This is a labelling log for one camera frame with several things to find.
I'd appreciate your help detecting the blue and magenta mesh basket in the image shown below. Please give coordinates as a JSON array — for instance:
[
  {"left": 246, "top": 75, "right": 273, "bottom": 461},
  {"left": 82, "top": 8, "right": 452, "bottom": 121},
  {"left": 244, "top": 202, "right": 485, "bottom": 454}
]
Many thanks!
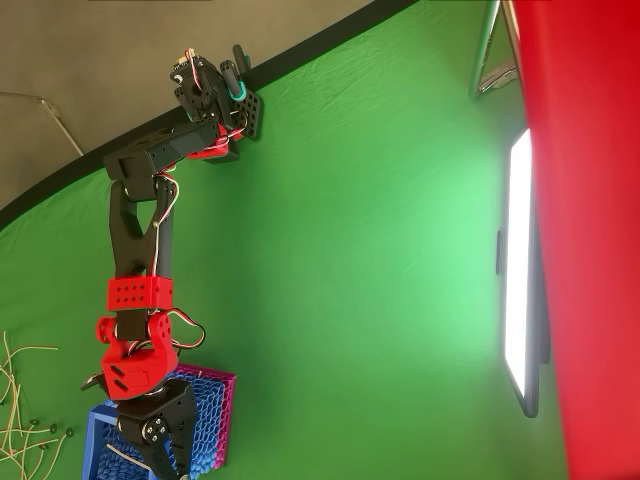
[{"left": 82, "top": 362, "right": 238, "bottom": 480}]

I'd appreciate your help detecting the green cloth with black rim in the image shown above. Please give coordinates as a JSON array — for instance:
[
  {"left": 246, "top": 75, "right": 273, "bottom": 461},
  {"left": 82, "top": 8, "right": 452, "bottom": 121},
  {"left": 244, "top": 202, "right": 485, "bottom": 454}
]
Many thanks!
[{"left": 0, "top": 0, "right": 569, "bottom": 480}]

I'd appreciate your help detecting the black clamp with teal band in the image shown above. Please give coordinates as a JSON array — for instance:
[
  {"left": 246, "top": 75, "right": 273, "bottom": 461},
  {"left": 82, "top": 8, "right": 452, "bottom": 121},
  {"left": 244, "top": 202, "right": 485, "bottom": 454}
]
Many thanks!
[{"left": 218, "top": 43, "right": 251, "bottom": 104}]

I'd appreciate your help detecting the bright LED light panel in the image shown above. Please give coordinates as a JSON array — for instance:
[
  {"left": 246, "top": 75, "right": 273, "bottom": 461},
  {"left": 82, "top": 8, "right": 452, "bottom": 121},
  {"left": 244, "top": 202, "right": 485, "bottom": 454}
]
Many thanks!
[{"left": 495, "top": 128, "right": 551, "bottom": 419}]

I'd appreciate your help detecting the large red blurred object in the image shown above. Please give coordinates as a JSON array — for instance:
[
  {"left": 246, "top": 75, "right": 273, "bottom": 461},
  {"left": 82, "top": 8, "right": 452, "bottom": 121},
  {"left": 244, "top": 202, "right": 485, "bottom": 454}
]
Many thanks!
[{"left": 512, "top": 0, "right": 640, "bottom": 480}]

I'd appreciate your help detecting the thin white cable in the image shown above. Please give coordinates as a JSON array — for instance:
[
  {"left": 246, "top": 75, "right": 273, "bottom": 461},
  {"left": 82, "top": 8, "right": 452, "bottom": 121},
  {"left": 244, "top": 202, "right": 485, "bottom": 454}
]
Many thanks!
[{"left": 0, "top": 91, "right": 85, "bottom": 157}]

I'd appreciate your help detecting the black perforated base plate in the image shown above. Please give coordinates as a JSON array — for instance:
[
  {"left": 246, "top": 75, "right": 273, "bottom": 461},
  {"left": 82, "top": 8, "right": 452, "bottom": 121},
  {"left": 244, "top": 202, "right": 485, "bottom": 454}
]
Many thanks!
[{"left": 232, "top": 88, "right": 265, "bottom": 142}]

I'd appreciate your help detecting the silver metal frame stand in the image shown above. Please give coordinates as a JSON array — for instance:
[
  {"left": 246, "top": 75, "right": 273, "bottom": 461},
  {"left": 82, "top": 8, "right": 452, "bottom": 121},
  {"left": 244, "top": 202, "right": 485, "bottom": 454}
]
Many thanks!
[{"left": 469, "top": 0, "right": 524, "bottom": 101}]

